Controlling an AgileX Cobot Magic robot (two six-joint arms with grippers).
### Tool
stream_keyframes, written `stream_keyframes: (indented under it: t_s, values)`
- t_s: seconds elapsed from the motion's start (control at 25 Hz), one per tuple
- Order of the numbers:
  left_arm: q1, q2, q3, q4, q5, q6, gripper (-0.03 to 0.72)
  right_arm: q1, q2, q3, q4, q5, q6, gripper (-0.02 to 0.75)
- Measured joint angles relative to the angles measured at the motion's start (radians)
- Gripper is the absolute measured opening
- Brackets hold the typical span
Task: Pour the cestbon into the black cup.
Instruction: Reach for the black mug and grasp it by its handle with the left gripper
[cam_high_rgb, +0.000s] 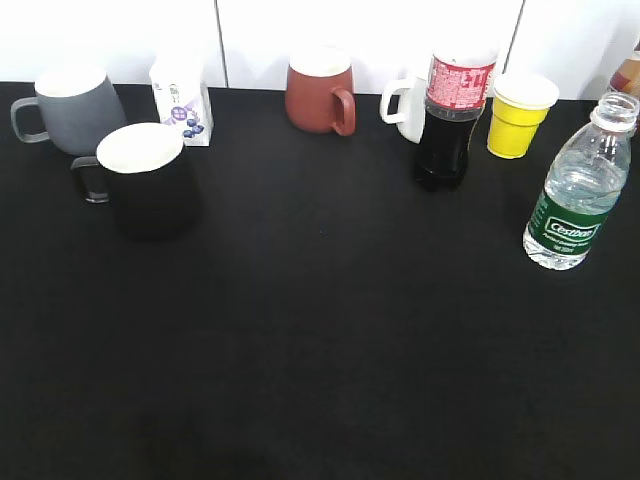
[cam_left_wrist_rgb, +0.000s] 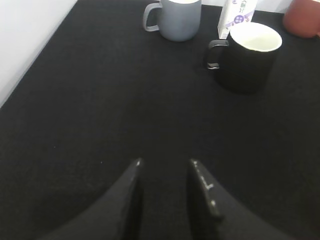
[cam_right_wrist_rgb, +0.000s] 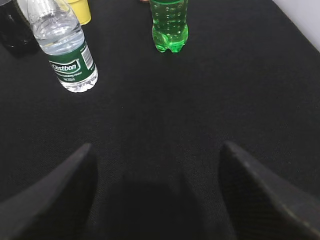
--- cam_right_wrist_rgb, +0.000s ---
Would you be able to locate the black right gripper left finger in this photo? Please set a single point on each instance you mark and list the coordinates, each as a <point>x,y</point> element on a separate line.
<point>56,207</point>

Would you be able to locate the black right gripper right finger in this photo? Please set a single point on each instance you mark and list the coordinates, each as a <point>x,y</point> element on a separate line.
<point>260,204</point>

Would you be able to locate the yellow paper cup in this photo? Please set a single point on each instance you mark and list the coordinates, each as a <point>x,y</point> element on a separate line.
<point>82,10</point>

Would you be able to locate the clear water bottle green label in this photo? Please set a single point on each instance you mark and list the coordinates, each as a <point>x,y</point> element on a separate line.
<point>59,34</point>

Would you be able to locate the dark cola bottle red label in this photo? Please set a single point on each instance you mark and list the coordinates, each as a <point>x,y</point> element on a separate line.
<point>15,32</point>

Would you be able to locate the green soda bottle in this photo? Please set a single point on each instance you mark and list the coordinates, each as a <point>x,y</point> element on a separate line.
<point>169,24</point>

